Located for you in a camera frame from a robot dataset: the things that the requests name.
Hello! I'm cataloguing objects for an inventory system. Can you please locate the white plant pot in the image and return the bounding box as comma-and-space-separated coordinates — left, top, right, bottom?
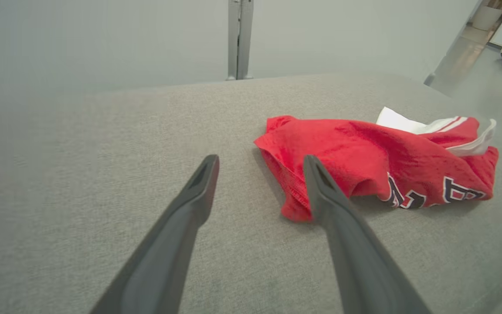
472, 0, 502, 32

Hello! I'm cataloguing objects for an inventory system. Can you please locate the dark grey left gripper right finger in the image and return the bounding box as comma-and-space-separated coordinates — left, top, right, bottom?
303, 155, 432, 314

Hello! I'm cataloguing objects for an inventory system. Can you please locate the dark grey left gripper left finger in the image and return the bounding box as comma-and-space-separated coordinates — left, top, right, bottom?
90, 154, 220, 314

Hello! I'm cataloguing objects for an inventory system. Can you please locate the grey partition post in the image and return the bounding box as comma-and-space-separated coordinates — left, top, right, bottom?
227, 0, 241, 81
239, 0, 254, 80

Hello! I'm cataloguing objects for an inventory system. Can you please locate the red Bulls basketball jersey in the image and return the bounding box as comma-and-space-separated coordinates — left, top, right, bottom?
253, 106, 500, 223

